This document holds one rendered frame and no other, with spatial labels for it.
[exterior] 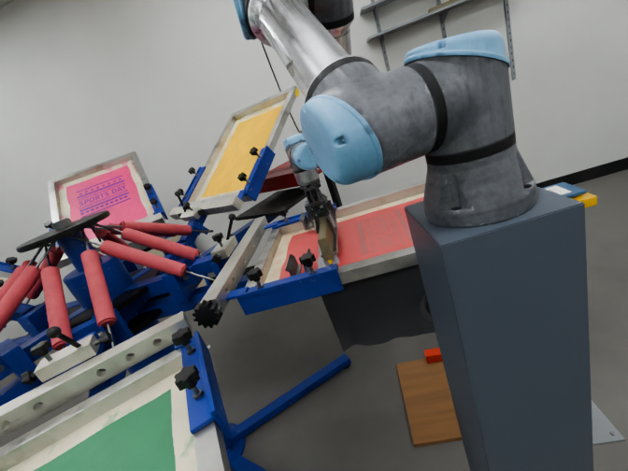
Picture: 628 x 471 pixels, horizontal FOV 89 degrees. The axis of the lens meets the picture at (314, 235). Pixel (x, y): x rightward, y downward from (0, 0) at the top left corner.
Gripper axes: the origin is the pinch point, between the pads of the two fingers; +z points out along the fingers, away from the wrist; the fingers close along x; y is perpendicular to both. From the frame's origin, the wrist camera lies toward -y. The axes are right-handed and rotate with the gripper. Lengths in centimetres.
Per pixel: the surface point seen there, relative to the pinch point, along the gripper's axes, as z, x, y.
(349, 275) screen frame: 2.1, 5.9, 29.9
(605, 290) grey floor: 101, 127, -51
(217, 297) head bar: -4.3, -30.4, 33.7
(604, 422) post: 99, 77, 19
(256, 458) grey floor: 100, -69, 8
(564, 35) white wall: -23, 203, -199
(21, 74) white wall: -150, -242, -203
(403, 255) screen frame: 0.6, 21.0, 29.8
